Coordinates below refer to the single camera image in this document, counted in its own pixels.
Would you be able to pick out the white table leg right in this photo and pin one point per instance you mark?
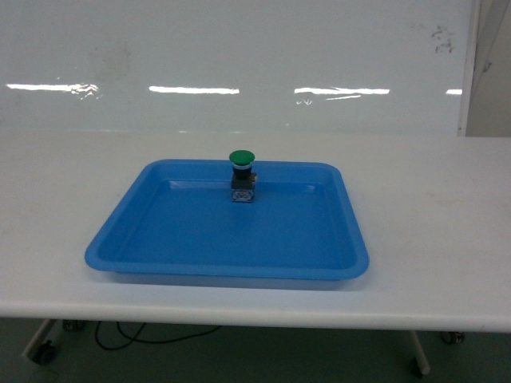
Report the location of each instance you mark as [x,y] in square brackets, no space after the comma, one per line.
[420,366]

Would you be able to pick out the white whiteboard panel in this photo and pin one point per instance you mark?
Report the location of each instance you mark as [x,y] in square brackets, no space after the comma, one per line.
[377,67]

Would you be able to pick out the blue plastic tray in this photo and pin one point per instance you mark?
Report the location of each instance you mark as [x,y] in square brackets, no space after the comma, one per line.
[178,219]

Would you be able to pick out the white table leg left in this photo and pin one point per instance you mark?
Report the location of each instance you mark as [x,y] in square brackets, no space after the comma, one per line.
[43,346]

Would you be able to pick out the green push button switch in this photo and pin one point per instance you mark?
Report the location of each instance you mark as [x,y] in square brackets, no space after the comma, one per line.
[243,180]

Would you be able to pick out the white table leg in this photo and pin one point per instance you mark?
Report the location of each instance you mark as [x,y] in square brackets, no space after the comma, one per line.
[420,366]
[43,346]

